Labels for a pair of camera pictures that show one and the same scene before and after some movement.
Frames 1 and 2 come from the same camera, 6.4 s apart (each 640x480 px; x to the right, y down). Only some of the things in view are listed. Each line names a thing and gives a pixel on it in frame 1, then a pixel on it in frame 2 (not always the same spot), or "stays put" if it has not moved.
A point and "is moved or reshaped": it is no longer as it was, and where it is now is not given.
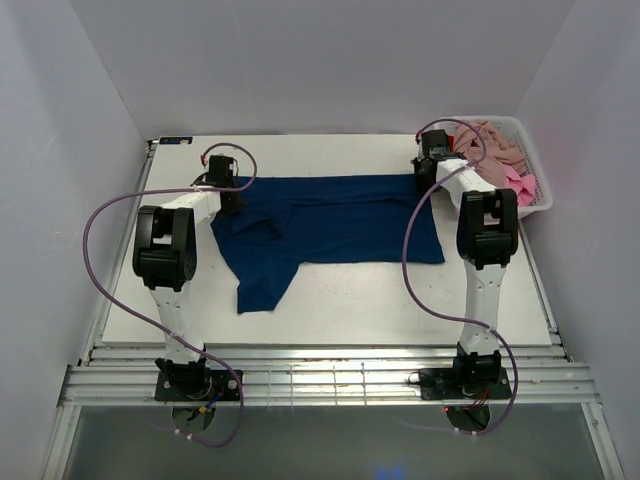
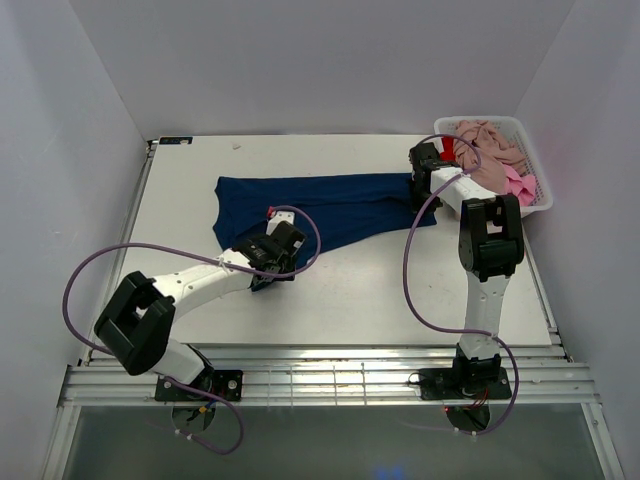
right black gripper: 422,188 → 417,206
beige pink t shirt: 488,152 stays put
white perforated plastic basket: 542,198 stays put
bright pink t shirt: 523,184 stays put
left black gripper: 235,206 → 290,265
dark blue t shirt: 291,221 is moved or reshaped
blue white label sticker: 176,140 stays put
